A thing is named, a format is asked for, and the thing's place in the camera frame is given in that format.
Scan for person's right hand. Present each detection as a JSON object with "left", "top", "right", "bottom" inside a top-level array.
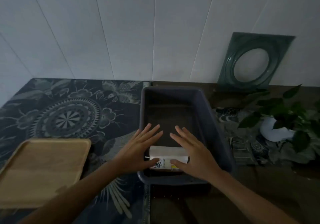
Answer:
[{"left": 169, "top": 125, "right": 222, "bottom": 181}]

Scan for person's left hand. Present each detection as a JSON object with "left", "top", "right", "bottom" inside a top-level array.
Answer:
[{"left": 113, "top": 123, "right": 164, "bottom": 174}]

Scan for white drink carton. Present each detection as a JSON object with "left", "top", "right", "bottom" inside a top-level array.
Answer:
[{"left": 149, "top": 145, "right": 190, "bottom": 171}]

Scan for person's right forearm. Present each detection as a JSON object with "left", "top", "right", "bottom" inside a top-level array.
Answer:
[{"left": 209, "top": 169, "right": 300, "bottom": 224}]

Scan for person's left forearm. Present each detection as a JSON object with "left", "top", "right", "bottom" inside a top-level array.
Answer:
[{"left": 17, "top": 156, "right": 125, "bottom": 224}]

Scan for dark blue plastic bin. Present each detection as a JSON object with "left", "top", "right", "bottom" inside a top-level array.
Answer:
[{"left": 137, "top": 86, "right": 237, "bottom": 186}]

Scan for grey patterned cloth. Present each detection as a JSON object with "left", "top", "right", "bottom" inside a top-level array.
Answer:
[{"left": 214, "top": 106, "right": 320, "bottom": 167}]

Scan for dark mandala patterned tablecloth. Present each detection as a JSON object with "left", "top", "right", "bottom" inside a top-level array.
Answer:
[{"left": 0, "top": 78, "right": 151, "bottom": 224}]

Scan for white plant pot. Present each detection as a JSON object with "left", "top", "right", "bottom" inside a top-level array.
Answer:
[{"left": 259, "top": 117, "right": 296, "bottom": 142}]

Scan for wooden tray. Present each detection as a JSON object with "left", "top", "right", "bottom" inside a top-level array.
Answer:
[{"left": 0, "top": 138, "right": 92, "bottom": 210}]

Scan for green leafy plant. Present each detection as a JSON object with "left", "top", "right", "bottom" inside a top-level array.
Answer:
[{"left": 237, "top": 84, "right": 320, "bottom": 154}]

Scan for green square frame round hole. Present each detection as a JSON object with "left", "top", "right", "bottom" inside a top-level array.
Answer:
[{"left": 217, "top": 32, "right": 296, "bottom": 92}]

